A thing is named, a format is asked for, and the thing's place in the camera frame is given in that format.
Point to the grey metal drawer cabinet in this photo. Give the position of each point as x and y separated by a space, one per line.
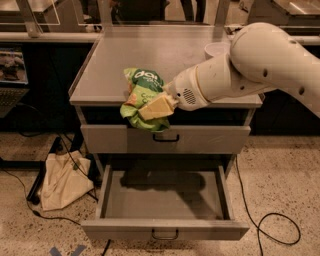
100 87

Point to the green rice chip bag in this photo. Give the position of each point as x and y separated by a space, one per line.
143 85

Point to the laptop computer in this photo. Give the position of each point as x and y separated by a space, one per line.
14 84

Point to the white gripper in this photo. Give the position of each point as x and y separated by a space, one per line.
185 89

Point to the beige cloth tote bag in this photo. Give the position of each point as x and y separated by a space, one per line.
65 180

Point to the closed upper grey drawer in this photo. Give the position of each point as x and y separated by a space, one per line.
177 139

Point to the white ceramic bowl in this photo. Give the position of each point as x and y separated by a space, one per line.
216 49

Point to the blue tape cross mark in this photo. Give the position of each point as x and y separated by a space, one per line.
59 251

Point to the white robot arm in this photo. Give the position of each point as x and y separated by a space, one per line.
261 57

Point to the open lower grey drawer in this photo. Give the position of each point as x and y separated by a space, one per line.
167 204

